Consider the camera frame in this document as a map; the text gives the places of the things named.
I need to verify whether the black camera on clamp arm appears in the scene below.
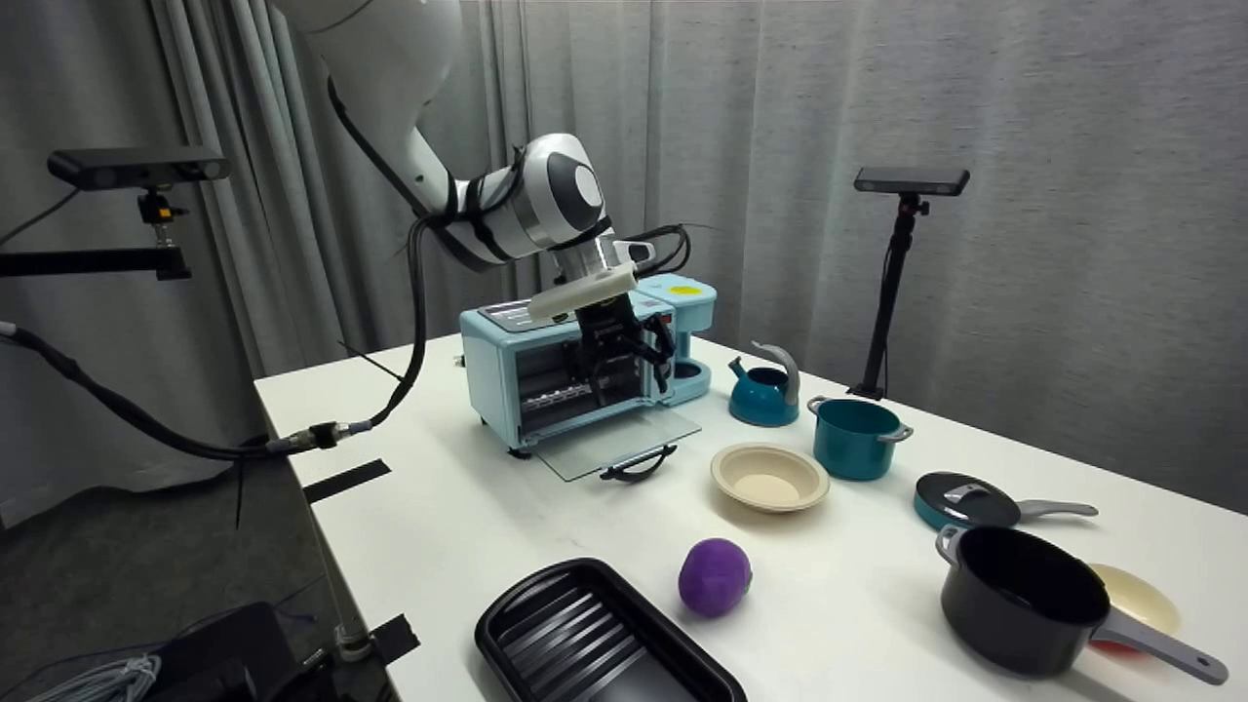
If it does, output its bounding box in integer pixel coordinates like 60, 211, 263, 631
49, 146, 235, 194

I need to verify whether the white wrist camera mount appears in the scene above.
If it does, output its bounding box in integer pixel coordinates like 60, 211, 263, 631
514, 229, 662, 324

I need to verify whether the clear plastic bag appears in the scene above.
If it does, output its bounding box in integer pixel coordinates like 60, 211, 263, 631
16, 649, 168, 702

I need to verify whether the black tape strip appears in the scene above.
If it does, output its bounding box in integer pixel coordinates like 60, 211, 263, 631
302, 457, 394, 509
366, 613, 424, 667

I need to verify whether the black saucepan grey handle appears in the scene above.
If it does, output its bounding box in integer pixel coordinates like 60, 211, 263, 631
931, 523, 1232, 691

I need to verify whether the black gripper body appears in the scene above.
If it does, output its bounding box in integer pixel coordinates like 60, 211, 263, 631
579, 289, 653, 367

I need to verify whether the black case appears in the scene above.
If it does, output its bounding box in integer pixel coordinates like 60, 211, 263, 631
134, 597, 311, 702

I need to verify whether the light blue toaster oven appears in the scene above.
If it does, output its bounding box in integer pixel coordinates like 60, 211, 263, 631
456, 271, 722, 459

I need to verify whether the black baking tray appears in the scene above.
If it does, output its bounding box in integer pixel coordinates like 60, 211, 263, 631
472, 555, 752, 702

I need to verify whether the purple ball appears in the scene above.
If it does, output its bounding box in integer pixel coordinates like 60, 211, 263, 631
675, 533, 757, 620

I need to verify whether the black tripod stand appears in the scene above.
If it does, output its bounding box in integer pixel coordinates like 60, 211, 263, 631
847, 193, 935, 402

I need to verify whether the grey curtain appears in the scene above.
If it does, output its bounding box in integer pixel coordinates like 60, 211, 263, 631
0, 0, 1248, 529

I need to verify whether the black camera on tripod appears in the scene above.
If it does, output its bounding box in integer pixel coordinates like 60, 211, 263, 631
849, 163, 974, 200

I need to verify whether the black robot cable conduit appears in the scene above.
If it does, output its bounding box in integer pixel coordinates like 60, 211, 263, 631
0, 211, 454, 470

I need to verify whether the teal lidded pan grey handle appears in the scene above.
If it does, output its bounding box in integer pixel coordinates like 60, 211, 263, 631
908, 470, 1106, 533

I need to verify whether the beige bowl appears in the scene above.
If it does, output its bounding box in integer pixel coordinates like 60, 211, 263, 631
705, 441, 835, 520

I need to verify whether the teal toy pot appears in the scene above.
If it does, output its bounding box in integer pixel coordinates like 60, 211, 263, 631
805, 393, 917, 485

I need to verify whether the orange and beige plate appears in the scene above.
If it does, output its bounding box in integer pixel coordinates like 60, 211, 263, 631
1090, 563, 1185, 658

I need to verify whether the teal mug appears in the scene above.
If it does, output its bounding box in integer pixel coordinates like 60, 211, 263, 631
722, 338, 809, 428

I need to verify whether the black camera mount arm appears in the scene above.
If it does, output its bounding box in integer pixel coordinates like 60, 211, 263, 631
0, 185, 198, 286

